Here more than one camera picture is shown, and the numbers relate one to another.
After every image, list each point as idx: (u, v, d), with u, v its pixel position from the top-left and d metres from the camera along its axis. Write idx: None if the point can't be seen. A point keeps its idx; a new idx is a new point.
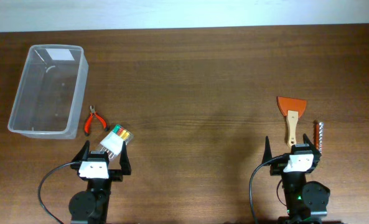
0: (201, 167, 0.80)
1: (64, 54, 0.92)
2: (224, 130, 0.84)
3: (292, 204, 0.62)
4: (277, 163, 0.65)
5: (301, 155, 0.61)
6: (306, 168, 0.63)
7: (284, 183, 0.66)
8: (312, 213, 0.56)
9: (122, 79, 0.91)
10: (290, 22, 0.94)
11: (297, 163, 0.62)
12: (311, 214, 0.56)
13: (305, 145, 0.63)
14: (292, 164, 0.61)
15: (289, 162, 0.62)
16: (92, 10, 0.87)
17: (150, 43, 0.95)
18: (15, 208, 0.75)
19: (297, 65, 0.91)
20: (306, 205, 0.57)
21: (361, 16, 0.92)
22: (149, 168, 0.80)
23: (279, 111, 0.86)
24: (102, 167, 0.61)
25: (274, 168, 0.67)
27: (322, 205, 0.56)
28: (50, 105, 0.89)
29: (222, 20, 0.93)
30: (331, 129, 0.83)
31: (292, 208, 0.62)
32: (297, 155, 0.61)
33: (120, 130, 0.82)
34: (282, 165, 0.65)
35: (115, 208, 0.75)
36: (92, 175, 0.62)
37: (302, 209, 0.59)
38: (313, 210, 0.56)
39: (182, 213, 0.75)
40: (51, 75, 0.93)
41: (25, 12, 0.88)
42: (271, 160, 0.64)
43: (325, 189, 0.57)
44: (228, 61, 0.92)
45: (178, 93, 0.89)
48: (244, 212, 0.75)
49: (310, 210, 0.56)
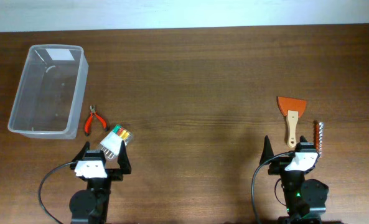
0: (201, 167, 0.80)
1: (64, 54, 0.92)
2: (224, 130, 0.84)
3: (291, 202, 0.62)
4: (279, 162, 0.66)
5: (307, 154, 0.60)
6: (307, 168, 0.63)
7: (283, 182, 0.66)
8: (311, 210, 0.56)
9: (122, 79, 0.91)
10: (290, 22, 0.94)
11: (303, 162, 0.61)
12: (310, 211, 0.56)
13: (311, 144, 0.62)
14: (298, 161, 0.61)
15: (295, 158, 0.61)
16: (92, 10, 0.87)
17: (150, 43, 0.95)
18: (15, 208, 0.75)
19: (297, 64, 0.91)
20: (305, 201, 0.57)
21: (361, 16, 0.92)
22: (149, 168, 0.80)
23: (279, 111, 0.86)
24: (98, 165, 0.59)
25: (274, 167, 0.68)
27: (320, 202, 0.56)
28: (50, 105, 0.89)
29: (222, 19, 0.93)
30: (331, 129, 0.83)
31: (291, 206, 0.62)
32: (303, 152, 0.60)
33: (120, 130, 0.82)
34: (284, 164, 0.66)
35: (115, 208, 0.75)
36: (88, 173, 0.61)
37: (301, 206, 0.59)
38: (312, 206, 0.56)
39: (182, 213, 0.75)
40: (51, 75, 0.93)
41: (25, 12, 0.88)
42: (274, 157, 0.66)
43: (324, 186, 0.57)
44: (228, 61, 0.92)
45: (178, 93, 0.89)
48: (244, 212, 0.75)
49: (308, 206, 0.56)
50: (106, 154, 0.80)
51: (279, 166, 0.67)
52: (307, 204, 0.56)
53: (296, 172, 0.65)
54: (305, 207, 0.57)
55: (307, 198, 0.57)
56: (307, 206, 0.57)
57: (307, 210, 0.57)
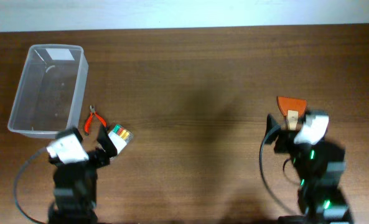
0: (201, 167, 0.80)
1: (64, 53, 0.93)
2: (224, 130, 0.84)
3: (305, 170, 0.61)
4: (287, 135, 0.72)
5: (318, 117, 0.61)
6: (320, 136, 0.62)
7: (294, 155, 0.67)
8: (330, 165, 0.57)
9: (122, 79, 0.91)
10: (290, 21, 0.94)
11: (314, 126, 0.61)
12: (329, 166, 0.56)
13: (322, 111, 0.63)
14: (309, 125, 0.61)
15: (306, 122, 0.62)
16: (93, 9, 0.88)
17: (150, 43, 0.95)
18: (15, 208, 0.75)
19: (297, 64, 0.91)
20: (323, 160, 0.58)
21: (359, 16, 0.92)
22: (149, 168, 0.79)
23: (279, 111, 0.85)
24: (73, 141, 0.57)
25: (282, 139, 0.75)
27: (338, 160, 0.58)
28: (50, 105, 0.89)
29: (222, 19, 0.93)
30: (331, 129, 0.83)
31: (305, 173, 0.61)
32: (314, 116, 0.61)
33: (120, 129, 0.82)
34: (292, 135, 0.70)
35: (115, 207, 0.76)
36: (63, 154, 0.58)
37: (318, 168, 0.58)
38: (330, 163, 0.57)
39: (181, 213, 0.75)
40: (51, 75, 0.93)
41: (25, 11, 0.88)
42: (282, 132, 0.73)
43: (339, 147, 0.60)
44: (228, 61, 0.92)
45: (178, 93, 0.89)
48: (243, 212, 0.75)
49: (326, 163, 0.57)
50: None
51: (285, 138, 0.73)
52: (323, 165, 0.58)
53: (307, 144, 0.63)
54: (321, 168, 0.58)
55: (324, 157, 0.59)
56: (323, 168, 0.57)
57: (323, 172, 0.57)
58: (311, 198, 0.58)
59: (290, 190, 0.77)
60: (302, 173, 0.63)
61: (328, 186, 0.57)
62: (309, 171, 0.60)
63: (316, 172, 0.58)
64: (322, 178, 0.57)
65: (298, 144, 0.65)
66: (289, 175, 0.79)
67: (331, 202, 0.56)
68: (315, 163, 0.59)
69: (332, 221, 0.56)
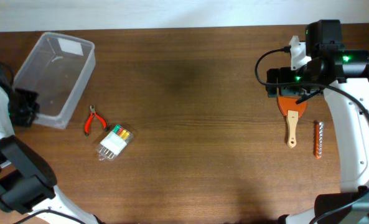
0: (202, 167, 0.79)
1: (74, 47, 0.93)
2: (224, 130, 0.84)
3: (310, 45, 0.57)
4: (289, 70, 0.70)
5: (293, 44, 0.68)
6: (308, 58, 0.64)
7: (298, 71, 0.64)
8: (321, 21, 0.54)
9: (122, 79, 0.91)
10: (290, 22, 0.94)
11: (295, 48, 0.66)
12: (320, 22, 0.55)
13: None
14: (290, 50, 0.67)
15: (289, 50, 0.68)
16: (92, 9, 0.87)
17: (150, 43, 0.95)
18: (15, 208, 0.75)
19: None
20: (317, 27, 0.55)
21: (360, 15, 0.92)
22: (149, 168, 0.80)
23: (279, 111, 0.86)
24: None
25: (283, 76, 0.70)
27: (332, 21, 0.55)
28: (49, 93, 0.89)
29: (222, 18, 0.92)
30: (331, 129, 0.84)
31: (312, 47, 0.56)
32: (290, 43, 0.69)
33: (120, 130, 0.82)
34: (294, 70, 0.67)
35: (115, 208, 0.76)
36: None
37: (316, 35, 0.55)
38: (321, 22, 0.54)
39: (182, 213, 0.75)
40: (55, 65, 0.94)
41: (26, 12, 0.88)
42: (282, 71, 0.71)
43: None
44: (228, 61, 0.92)
45: (178, 93, 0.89)
48: (243, 212, 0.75)
49: (318, 22, 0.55)
50: (106, 154, 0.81)
51: (289, 73, 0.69)
52: (317, 30, 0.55)
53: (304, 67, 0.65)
54: (318, 32, 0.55)
55: (313, 24, 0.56)
56: (318, 32, 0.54)
57: (324, 33, 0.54)
58: (326, 56, 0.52)
59: (290, 189, 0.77)
60: (312, 55, 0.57)
61: (334, 44, 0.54)
62: (308, 47, 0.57)
63: (316, 36, 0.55)
64: (322, 37, 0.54)
65: (296, 70, 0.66)
66: (289, 175, 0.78)
67: (349, 56, 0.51)
68: (310, 37, 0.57)
69: (353, 78, 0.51)
